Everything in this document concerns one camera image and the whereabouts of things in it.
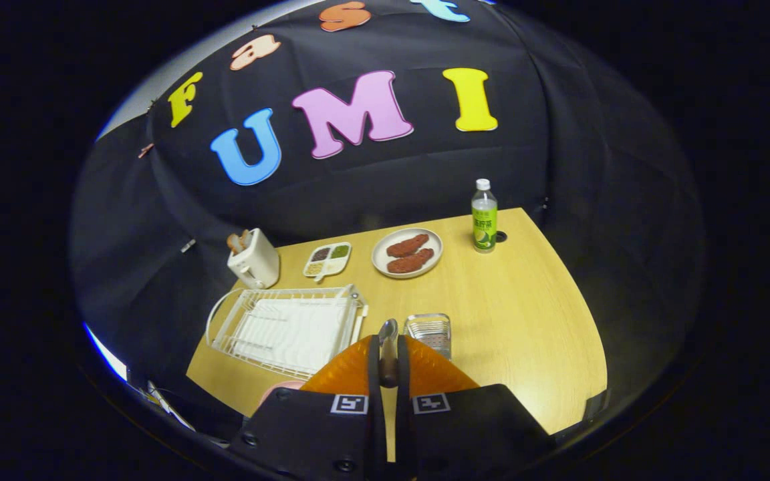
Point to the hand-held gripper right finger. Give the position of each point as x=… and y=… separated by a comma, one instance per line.
x=404, y=414

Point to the red-brown meat piece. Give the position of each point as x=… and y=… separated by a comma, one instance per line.
x=412, y=261
x=407, y=245

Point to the white plate with meat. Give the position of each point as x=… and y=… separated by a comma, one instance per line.
x=436, y=246

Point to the white cloth clip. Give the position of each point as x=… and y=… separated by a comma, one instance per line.
x=188, y=246

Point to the white toaster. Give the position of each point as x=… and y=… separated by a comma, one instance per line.
x=258, y=264

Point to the black table edge bracket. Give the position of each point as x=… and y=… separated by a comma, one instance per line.
x=597, y=405

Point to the pink cloth clip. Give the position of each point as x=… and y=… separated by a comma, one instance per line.
x=146, y=150

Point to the white divided bean tray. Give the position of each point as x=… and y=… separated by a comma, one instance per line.
x=328, y=260

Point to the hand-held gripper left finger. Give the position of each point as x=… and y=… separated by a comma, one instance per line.
x=375, y=414

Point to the toasted bread slice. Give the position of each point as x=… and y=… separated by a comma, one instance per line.
x=233, y=244
x=245, y=238

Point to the pink plate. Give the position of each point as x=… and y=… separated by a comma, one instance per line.
x=281, y=389

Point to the green label drink bottle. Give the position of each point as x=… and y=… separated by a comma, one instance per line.
x=484, y=224

